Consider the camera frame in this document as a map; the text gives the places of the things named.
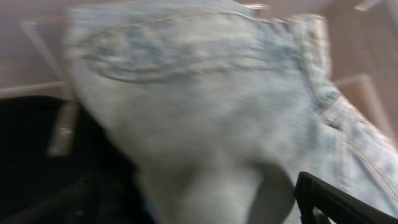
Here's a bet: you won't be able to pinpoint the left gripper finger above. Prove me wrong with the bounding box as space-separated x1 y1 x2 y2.
294 172 397 224

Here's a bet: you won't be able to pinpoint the light blue jeans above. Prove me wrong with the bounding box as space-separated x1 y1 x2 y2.
65 1 397 223

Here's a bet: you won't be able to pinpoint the black garment with tape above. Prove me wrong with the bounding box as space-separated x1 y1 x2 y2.
1 96 154 223

